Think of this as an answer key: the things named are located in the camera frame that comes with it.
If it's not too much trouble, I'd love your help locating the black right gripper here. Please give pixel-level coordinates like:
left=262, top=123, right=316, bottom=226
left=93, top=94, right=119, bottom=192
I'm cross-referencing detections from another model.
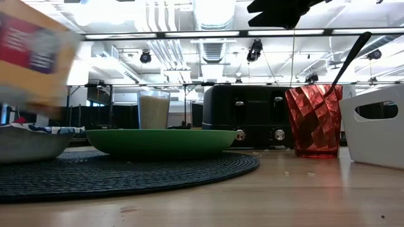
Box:
left=247, top=0, right=332, bottom=31

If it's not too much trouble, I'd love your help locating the black spoon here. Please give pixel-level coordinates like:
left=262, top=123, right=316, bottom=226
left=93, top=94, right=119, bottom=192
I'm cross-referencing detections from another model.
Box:
left=324, top=30, right=372, bottom=97

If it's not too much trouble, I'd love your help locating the black toaster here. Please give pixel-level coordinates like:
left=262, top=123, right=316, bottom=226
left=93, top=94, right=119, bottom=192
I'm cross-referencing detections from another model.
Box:
left=201, top=84, right=295, bottom=149

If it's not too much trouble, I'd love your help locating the red faceted plastic tumbler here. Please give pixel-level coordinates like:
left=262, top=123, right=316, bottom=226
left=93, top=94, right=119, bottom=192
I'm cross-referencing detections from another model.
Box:
left=285, top=84, right=344, bottom=159

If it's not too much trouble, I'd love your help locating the yellow raisin bran cereal box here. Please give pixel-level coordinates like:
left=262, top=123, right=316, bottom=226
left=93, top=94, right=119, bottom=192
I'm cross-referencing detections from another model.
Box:
left=0, top=0, right=82, bottom=119

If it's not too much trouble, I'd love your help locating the ceiling air vent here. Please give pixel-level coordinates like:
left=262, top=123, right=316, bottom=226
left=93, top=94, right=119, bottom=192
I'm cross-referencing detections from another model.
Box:
left=201, top=42, right=224, bottom=64

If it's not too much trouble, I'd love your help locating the glass of milk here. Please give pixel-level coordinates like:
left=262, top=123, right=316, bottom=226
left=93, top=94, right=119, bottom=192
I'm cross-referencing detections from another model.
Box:
left=137, top=90, right=171, bottom=130

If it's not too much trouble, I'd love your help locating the white plastic bin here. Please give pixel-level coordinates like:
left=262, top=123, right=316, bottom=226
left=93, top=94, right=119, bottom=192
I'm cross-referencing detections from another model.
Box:
left=338, top=84, right=404, bottom=171

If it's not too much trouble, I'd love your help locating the green plate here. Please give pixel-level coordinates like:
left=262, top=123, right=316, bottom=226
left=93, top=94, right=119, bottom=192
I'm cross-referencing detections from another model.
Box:
left=85, top=128, right=238, bottom=158

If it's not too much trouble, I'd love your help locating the black background partition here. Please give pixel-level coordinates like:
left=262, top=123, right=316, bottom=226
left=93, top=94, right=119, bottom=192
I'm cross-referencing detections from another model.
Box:
left=59, top=105, right=140, bottom=129

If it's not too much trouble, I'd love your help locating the dark round woven placemat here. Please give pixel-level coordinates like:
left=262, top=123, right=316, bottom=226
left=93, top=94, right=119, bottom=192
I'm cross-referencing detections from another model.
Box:
left=0, top=150, right=261, bottom=202

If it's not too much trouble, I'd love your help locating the bowl with blue patterned rim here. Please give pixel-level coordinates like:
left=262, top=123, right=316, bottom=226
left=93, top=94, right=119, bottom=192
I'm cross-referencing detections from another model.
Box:
left=0, top=122, right=85, bottom=164

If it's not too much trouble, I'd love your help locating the thin hanging cable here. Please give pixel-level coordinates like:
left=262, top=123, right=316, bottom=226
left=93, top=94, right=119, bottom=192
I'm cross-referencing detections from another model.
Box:
left=289, top=28, right=295, bottom=88

